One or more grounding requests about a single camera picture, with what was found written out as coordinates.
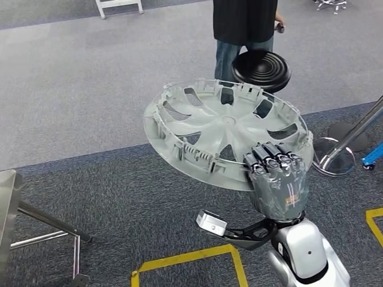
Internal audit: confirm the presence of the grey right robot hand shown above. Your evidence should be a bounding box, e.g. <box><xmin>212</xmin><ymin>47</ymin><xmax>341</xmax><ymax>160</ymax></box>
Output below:
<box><xmin>242</xmin><ymin>142</ymin><xmax>310</xmax><ymax>222</ymax></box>

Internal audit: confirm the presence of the grey plastic wheel hubcap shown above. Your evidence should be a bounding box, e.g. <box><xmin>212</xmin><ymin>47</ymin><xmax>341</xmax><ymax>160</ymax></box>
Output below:
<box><xmin>143</xmin><ymin>78</ymin><xmax>314</xmax><ymax>192</ymax></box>

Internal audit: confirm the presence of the blue metal shelf rack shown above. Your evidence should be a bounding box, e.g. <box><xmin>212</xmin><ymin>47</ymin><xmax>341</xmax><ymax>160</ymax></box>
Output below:
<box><xmin>361</xmin><ymin>142</ymin><xmax>383</xmax><ymax>172</ymax></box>

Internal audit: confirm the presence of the steel workbench table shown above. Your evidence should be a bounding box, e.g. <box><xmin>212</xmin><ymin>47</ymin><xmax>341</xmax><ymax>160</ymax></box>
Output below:
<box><xmin>0</xmin><ymin>170</ymin><xmax>91</xmax><ymax>287</ymax></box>

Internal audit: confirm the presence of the person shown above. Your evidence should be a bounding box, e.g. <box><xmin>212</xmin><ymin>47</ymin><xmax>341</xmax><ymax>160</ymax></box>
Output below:
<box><xmin>212</xmin><ymin>0</ymin><xmax>286</xmax><ymax>84</ymax></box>

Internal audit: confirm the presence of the black round swivel stool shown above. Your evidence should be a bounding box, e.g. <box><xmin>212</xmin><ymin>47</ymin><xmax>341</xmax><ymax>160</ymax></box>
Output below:
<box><xmin>231</xmin><ymin>49</ymin><xmax>292</xmax><ymax>94</ymax></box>

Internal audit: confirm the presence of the chrome chair base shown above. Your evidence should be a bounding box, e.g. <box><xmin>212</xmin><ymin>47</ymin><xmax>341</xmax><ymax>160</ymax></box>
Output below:
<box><xmin>314</xmin><ymin>0</ymin><xmax>347</xmax><ymax>16</ymax></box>

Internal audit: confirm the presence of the chrome stanchion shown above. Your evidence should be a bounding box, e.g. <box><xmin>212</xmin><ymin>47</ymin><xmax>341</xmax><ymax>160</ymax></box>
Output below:
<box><xmin>312</xmin><ymin>94</ymin><xmax>383</xmax><ymax>178</ymax></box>

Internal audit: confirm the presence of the yellow floor tape square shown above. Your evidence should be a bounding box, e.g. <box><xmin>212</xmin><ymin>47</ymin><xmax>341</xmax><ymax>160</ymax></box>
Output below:
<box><xmin>131</xmin><ymin>244</ymin><xmax>249</xmax><ymax>287</ymax></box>

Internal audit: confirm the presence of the white bench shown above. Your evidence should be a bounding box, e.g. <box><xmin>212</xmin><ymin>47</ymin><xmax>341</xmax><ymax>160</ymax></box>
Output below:
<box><xmin>95</xmin><ymin>0</ymin><xmax>144</xmax><ymax>20</ymax></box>

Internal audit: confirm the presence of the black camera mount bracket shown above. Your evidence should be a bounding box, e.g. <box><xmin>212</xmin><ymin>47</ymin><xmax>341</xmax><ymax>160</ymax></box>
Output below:
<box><xmin>221</xmin><ymin>216</ymin><xmax>277</xmax><ymax>251</ymax></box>

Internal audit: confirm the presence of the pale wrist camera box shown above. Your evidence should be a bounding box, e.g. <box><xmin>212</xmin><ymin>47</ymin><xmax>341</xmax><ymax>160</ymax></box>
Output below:
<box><xmin>196</xmin><ymin>210</ymin><xmax>228</xmax><ymax>237</ymax></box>

